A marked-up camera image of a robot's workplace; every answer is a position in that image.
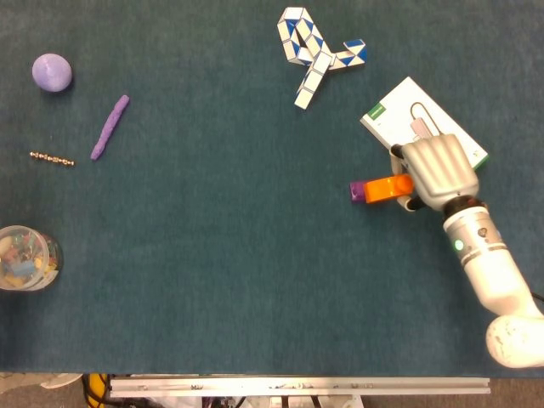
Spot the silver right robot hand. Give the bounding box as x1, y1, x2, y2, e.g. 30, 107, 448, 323
389, 133, 480, 213

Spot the orange block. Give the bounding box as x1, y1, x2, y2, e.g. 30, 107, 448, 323
363, 174, 415, 205

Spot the white box with clip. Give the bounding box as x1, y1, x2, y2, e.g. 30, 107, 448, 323
359, 76, 490, 173

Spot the purple block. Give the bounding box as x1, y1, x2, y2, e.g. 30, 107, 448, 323
348, 180, 367, 206

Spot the blue white snake puzzle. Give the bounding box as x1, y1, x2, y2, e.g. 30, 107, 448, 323
276, 6, 368, 111

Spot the purple clay stick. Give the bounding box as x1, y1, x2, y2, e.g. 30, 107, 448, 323
89, 93, 131, 162

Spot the purple ball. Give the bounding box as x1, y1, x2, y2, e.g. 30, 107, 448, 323
31, 53, 73, 93

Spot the clear jar of pushpins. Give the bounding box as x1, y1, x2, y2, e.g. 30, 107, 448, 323
0, 224, 64, 292

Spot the aluminium profile rail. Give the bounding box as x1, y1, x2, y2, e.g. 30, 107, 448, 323
109, 376, 491, 399

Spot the metal bead chain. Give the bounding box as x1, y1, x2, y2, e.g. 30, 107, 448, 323
29, 150, 76, 167

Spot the yellow black cable bundle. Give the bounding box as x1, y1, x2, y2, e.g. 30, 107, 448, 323
82, 373, 112, 408

